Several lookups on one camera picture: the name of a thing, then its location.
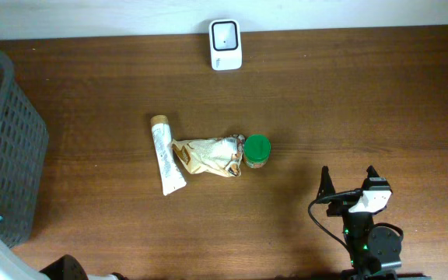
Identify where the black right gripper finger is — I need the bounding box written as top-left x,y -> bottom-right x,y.
317,166 -> 336,199
362,166 -> 380,190

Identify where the green lid jar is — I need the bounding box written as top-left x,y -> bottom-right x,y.
243,135 -> 271,169

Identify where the beige snack bag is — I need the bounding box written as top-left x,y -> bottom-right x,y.
170,135 -> 245,177

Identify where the white cream tube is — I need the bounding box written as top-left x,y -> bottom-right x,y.
150,115 -> 187,196

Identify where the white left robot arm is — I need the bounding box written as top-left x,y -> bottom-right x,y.
0,240 -> 127,280

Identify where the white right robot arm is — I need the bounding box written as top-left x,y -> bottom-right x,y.
310,166 -> 404,279

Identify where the white barcode scanner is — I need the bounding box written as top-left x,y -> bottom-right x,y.
208,19 -> 243,71

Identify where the grey plastic basket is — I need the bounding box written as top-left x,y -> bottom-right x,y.
0,51 -> 49,247

